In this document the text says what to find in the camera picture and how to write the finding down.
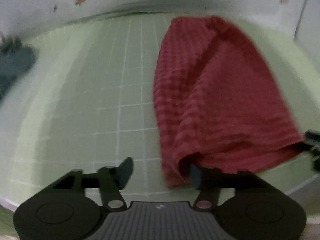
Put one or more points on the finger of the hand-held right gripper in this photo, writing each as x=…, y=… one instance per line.
x=313, y=140

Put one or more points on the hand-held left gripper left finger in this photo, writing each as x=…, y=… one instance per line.
x=126, y=171

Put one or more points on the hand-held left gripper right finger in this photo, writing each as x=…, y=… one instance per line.
x=196, y=177

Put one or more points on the red checked cloth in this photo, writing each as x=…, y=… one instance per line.
x=212, y=92

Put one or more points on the green cutting mat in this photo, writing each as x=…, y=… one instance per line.
x=87, y=92

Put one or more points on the dark teal denim garment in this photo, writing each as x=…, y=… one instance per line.
x=13, y=65

